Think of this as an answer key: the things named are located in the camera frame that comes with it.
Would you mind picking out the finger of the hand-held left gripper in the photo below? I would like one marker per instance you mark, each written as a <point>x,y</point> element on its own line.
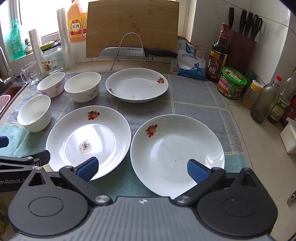
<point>25,160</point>
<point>3,141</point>

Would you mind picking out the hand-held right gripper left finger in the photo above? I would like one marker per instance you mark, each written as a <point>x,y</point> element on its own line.
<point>89,168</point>

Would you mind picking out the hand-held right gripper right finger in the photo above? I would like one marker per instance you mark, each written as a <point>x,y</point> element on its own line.
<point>196,170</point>

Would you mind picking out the white plate with fruit print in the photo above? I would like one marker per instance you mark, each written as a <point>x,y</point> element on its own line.
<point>136,85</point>
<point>175,143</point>

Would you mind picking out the plain white bowl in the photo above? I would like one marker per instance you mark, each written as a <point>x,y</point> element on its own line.
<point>34,115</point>

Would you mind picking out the white plate with centre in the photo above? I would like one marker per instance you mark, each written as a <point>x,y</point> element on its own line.
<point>104,129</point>

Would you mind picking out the white bowl with pink flowers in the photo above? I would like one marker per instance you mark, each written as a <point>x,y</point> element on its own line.
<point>52,89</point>
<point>82,92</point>

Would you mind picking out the steel sink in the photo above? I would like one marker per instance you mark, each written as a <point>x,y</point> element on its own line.
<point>13,89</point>

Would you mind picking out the grey checked mat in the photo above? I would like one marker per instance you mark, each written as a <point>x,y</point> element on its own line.
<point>185,99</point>

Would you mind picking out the glass mug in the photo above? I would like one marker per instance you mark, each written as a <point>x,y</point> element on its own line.
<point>31,71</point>

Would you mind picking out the steel faucet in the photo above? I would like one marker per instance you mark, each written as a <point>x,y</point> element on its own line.
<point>4,62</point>

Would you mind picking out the spice bottle with yellow cap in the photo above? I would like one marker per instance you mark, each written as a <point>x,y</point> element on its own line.
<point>251,97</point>

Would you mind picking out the green lidded sauce jar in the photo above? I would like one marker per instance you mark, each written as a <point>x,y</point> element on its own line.
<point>231,85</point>

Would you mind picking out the glass jar with dark lid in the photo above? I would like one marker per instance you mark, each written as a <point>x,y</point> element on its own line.
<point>52,60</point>

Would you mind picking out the clear bottle with red cap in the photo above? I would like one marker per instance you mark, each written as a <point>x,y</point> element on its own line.
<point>263,102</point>

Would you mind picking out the green dish soap bottle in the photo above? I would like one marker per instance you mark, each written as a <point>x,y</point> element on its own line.
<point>17,44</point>

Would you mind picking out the small potted plant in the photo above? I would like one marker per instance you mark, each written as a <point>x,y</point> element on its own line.
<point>28,45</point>

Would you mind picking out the white plastic box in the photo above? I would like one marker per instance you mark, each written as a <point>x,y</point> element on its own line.
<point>290,136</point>

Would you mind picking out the oil bottle with green label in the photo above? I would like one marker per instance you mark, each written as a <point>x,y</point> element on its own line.
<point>277,111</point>

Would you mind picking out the short plastic wrap roll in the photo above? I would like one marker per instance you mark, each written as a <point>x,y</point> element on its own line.
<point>35,46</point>

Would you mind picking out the white and blue salt bag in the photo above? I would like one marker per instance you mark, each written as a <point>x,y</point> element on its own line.
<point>192,64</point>

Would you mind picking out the dark green jar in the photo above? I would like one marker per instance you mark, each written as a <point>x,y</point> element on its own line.
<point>251,77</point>

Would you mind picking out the dark vinegar bottle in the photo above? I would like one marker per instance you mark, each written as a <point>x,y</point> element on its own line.
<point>216,60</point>

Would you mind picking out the red sauce bottle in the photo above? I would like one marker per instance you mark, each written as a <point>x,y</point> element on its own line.
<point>291,111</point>

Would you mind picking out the bunch of binder clips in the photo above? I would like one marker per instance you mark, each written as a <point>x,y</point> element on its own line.
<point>199,52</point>

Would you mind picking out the tall plastic wrap roll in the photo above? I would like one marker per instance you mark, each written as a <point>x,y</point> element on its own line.
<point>63,34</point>

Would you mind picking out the dark red knife block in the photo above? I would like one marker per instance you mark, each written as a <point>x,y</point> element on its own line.
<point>240,51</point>

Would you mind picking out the clear plastic bottle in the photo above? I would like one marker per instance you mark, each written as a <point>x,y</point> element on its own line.
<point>291,83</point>

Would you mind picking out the yellow cooking wine jug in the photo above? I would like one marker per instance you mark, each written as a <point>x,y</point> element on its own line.
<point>76,27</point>

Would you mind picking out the bamboo cutting board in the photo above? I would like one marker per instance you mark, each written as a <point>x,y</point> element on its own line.
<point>131,20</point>

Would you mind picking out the black scissors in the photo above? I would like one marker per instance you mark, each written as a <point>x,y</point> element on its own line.
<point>257,25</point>

